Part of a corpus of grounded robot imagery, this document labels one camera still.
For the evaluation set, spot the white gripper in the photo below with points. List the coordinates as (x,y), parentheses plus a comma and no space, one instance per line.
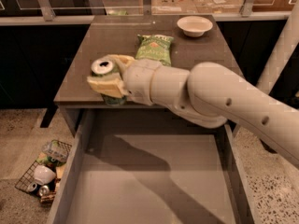
(139,79)

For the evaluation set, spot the green soda can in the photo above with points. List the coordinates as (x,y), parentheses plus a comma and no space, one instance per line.
(103,67)

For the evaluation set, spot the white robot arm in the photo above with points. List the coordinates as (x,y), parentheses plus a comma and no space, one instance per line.
(208,94)

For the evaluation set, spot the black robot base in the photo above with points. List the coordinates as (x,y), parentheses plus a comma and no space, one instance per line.
(267,148)

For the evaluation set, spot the grey cabinet with top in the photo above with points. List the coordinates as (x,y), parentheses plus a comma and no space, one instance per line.
(118,35)

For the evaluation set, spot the open grey top drawer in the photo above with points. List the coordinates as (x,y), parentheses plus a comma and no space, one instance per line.
(147,166)

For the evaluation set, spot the silver can in basket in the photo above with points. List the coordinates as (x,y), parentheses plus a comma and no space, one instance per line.
(44,190)
(32,187)

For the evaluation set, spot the green chip bag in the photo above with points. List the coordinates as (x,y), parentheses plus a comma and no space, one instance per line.
(155,47)

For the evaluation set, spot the white bowl on table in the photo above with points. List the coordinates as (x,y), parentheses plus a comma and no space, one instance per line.
(194,26)

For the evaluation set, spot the clear plastic bottle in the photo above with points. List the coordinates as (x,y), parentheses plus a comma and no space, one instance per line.
(54,151)

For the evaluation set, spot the glass railing with metal posts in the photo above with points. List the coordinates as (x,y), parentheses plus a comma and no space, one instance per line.
(35,12)

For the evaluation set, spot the white bowl in basket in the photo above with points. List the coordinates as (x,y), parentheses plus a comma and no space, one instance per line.
(43,175)

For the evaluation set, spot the black wire basket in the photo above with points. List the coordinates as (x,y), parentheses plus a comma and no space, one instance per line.
(55,166)

